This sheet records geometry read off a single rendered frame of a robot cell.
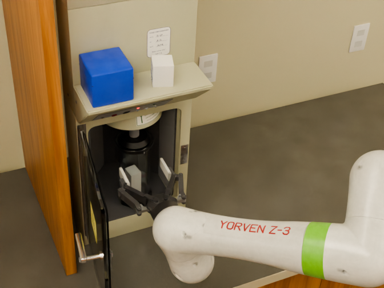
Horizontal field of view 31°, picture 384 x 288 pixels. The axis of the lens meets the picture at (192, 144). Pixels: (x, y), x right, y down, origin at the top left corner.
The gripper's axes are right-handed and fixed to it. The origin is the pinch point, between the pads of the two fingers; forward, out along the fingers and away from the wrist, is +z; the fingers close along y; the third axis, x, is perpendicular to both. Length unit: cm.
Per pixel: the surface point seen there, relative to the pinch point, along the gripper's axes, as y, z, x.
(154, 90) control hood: -0.3, -7.0, -31.6
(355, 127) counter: -91, 22, 25
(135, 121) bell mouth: 0.9, 3.8, -14.5
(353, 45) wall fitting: -101, 46, 6
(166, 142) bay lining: -10.8, 10.1, 0.7
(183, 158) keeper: -12.8, 1.8, 0.6
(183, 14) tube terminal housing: -10.7, 1.7, -45.6
